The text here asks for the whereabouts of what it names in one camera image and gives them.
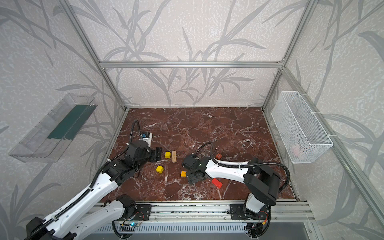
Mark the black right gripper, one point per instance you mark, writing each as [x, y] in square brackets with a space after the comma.
[194, 175]

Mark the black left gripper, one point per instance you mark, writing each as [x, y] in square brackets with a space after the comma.
[153, 154]

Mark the natural wood long block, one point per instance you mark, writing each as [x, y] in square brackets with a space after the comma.
[174, 157]

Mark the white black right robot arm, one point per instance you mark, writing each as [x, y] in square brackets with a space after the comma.
[264, 180]

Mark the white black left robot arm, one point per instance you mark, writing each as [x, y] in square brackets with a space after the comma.
[71, 221]

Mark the red flat block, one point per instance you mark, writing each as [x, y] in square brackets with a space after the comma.
[217, 183]

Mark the yellow cube front left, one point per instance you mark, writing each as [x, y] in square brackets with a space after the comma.
[159, 169]

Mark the pink item in basket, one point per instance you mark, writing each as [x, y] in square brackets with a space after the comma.
[297, 151]

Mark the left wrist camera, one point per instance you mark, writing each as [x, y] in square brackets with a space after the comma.
[146, 136]

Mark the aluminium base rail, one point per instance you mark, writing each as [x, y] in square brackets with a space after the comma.
[217, 211]

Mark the aluminium frame horizontal bar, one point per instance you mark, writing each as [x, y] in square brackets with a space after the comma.
[182, 64]

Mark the clear plastic wall bin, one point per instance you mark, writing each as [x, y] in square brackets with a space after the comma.
[50, 138]

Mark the white wire mesh basket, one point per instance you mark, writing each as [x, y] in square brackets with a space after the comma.
[298, 125]

